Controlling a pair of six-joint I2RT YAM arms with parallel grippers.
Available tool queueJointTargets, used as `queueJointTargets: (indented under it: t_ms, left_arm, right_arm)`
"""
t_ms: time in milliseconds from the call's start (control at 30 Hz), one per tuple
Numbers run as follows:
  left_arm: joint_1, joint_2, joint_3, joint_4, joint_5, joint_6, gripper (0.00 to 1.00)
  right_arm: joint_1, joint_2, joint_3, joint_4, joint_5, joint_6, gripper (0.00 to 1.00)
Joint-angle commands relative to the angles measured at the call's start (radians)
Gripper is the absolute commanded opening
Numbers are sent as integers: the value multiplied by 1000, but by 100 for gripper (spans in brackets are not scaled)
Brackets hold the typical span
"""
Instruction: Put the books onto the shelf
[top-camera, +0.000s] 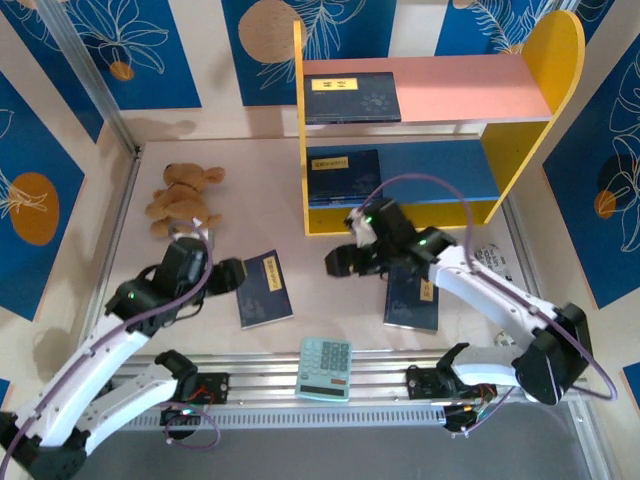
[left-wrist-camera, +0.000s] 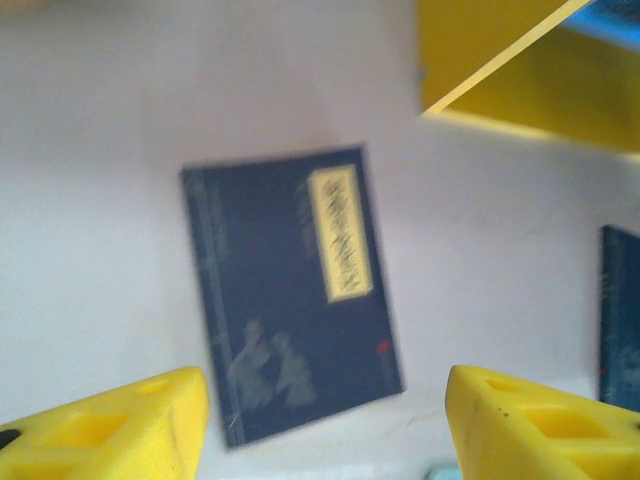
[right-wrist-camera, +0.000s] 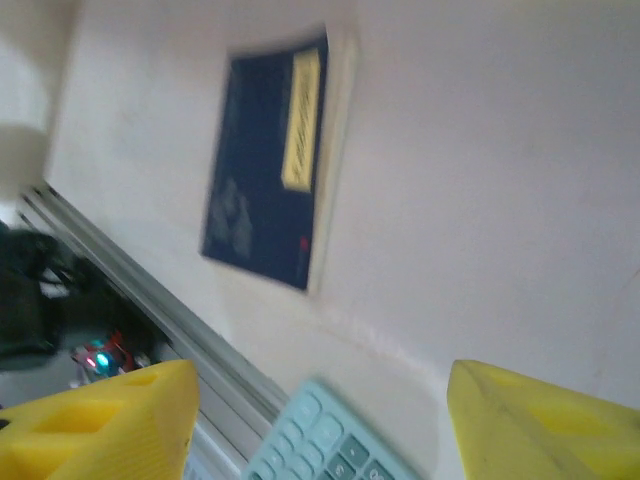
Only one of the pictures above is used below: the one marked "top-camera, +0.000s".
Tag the brown plush dog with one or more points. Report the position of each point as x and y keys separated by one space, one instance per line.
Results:
x=180 y=200

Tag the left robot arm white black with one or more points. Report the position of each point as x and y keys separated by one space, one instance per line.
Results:
x=75 y=380

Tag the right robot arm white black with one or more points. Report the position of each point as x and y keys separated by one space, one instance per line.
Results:
x=500 y=305

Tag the white printed bottle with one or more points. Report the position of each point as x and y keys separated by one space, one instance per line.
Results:
x=492 y=257

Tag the mint green calculator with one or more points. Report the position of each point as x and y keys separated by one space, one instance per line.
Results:
x=322 y=365

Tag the black controller box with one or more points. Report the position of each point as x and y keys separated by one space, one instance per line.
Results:
x=175 y=417
x=457 y=420

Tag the white printed pack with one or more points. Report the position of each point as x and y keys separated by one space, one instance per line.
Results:
x=504 y=340

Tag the yellow bookshelf pink blue shelves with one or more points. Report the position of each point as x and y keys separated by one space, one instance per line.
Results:
x=450 y=85

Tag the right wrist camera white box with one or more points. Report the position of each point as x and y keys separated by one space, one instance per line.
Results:
x=362 y=232

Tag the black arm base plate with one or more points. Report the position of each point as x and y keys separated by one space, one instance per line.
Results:
x=422 y=382
x=215 y=387

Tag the aluminium rail frame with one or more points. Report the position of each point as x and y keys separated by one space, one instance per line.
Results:
x=270 y=380

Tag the aluminium corner post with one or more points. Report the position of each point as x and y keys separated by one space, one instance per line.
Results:
x=90 y=75

